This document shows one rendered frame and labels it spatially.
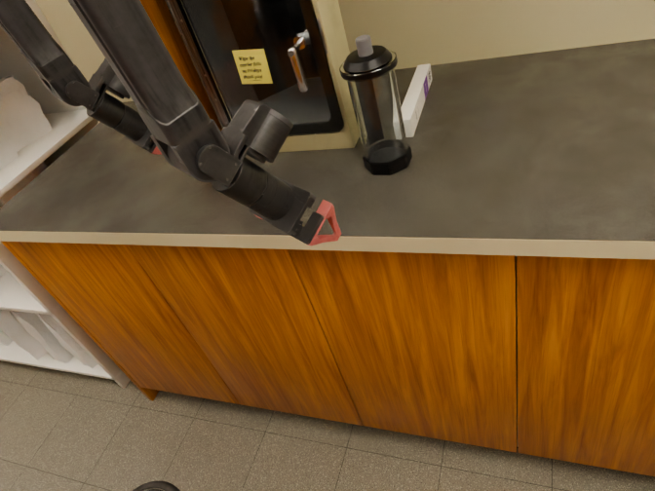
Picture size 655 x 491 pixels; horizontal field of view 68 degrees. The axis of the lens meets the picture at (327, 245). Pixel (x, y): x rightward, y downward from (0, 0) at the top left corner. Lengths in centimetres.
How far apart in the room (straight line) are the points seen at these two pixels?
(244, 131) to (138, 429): 163
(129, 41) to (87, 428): 187
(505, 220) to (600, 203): 15
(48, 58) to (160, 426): 142
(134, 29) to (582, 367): 101
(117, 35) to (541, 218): 67
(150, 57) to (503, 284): 71
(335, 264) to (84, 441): 147
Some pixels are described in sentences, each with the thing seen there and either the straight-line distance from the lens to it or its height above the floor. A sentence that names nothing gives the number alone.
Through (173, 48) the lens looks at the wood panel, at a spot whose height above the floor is 122.
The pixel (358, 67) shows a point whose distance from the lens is 94.
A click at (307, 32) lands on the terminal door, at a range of 105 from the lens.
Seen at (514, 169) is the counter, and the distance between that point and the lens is 100.
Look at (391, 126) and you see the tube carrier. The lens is 99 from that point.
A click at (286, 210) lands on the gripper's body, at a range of 70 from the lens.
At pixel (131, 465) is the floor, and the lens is 205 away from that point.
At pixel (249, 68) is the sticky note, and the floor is 116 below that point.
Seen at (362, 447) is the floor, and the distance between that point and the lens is 172.
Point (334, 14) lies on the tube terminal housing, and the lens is 111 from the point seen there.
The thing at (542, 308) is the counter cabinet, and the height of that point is 73.
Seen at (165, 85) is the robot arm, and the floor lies 135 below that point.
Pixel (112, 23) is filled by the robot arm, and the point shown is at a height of 143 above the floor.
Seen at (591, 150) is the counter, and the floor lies 94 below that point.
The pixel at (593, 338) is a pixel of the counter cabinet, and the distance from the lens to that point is 109.
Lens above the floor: 152
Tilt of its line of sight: 40 degrees down
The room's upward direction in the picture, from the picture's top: 19 degrees counter-clockwise
